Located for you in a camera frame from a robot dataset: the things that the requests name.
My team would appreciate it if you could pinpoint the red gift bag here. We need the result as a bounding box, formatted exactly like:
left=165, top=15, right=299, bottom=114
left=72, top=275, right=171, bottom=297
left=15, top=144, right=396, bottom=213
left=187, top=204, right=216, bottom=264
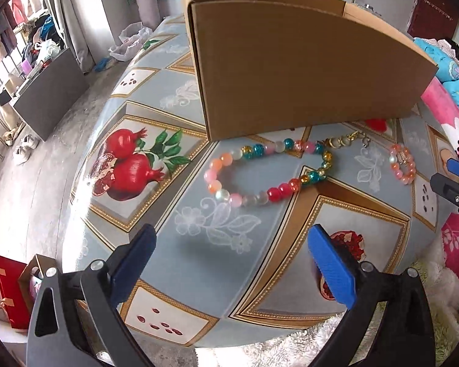
left=0, top=254, right=32, bottom=330

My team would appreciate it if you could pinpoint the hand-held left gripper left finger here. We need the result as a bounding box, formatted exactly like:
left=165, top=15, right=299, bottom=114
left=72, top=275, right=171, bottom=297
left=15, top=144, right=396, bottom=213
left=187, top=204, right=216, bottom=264
left=26, top=224, right=157, bottom=367

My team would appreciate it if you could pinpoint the grey cabinet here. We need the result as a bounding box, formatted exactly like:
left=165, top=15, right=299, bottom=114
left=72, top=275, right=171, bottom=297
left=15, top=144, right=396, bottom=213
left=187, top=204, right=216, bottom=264
left=13, top=47, right=89, bottom=141

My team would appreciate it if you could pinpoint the dark red door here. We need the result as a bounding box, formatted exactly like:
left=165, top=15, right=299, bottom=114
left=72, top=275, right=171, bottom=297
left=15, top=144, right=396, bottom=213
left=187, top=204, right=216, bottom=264
left=406, top=0, right=459, bottom=41

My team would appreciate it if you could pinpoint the light blue quilted garment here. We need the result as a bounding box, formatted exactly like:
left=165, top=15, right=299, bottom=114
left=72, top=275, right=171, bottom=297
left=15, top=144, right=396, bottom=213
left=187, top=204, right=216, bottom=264
left=413, top=37, right=459, bottom=128

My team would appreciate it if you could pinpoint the gold chain bracelet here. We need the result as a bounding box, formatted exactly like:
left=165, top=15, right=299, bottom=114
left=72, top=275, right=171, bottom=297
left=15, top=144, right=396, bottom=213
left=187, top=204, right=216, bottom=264
left=327, top=131, right=371, bottom=149

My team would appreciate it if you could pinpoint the printed pomegranate tablecloth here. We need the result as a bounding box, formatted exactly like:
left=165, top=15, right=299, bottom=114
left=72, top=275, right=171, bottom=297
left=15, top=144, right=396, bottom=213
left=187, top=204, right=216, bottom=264
left=61, top=14, right=459, bottom=349

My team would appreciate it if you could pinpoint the brown cardboard box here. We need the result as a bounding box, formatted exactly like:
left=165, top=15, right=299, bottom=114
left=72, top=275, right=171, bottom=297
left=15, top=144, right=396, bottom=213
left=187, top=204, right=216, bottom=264
left=181, top=0, right=439, bottom=142

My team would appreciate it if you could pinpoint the large multicolour bead bracelet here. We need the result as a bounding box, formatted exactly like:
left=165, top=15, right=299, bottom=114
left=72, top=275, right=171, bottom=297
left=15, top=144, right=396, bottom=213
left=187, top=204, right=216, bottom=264
left=204, top=138, right=334, bottom=208

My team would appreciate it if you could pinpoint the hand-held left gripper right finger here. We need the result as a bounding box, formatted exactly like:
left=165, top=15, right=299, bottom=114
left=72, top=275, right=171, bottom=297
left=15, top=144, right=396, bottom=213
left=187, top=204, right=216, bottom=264
left=307, top=224, right=437, bottom=367

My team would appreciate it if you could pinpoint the white plastic bag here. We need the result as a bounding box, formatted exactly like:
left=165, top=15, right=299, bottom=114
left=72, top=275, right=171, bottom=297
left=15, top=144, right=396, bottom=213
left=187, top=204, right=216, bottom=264
left=109, top=22, right=154, bottom=62

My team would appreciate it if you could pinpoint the pink printed blanket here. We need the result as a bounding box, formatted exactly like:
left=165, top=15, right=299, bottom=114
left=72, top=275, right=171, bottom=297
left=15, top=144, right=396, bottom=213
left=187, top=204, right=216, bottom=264
left=420, top=80, right=459, bottom=287

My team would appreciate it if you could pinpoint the brown paper bag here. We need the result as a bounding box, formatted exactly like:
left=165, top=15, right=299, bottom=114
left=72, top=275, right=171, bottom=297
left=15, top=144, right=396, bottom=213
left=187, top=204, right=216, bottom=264
left=18, top=254, right=56, bottom=312

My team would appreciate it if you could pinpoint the small pink bead bracelet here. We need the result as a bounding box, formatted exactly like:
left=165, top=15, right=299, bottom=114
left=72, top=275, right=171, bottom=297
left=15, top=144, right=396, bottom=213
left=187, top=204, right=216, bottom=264
left=389, top=144, right=417, bottom=185

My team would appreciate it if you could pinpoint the pile of clothes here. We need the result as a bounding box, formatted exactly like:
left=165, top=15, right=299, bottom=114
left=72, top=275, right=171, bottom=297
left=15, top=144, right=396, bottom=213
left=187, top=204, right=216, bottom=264
left=21, top=14, right=66, bottom=71

